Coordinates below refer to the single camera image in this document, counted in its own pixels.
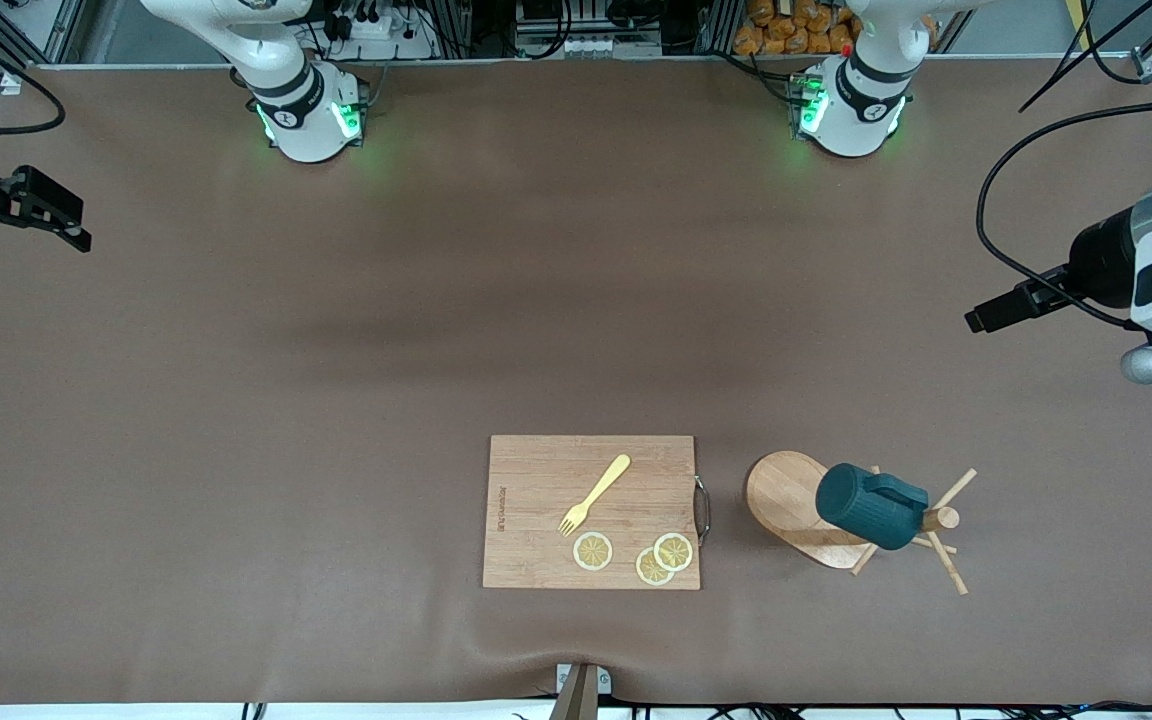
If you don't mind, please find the dark green ribbed cup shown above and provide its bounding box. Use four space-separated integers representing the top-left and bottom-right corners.
814 462 930 552

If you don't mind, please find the wooden cup rack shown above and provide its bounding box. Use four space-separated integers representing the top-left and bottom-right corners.
744 450 979 597

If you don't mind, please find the pile of orange items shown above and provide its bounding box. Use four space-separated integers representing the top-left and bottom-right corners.
733 0 862 56

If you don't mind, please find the white power strip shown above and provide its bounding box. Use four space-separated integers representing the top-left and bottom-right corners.
321 8 437 61

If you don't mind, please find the brown table mat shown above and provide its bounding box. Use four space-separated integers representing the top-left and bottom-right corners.
0 55 1152 706

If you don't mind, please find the yellow plastic fork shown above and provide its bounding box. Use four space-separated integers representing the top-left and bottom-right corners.
558 454 632 538

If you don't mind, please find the bamboo cutting board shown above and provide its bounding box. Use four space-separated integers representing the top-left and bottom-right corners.
482 434 702 591

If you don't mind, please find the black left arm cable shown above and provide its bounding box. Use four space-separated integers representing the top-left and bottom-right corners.
976 0 1152 331

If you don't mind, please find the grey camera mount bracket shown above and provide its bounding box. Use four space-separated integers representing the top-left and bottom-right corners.
548 662 613 720

